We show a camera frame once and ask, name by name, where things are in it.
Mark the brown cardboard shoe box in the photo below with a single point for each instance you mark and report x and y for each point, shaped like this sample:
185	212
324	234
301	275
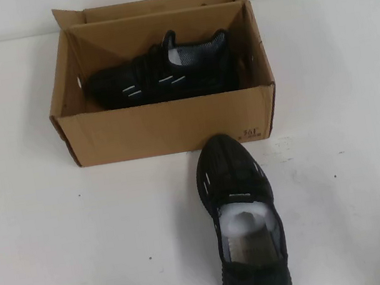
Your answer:
120	135

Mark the black mesh sneaker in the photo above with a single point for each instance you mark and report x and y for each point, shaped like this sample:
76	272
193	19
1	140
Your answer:
231	165
150	71

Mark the white foam shoe stuffing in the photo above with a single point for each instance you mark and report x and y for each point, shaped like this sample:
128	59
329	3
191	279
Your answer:
231	218

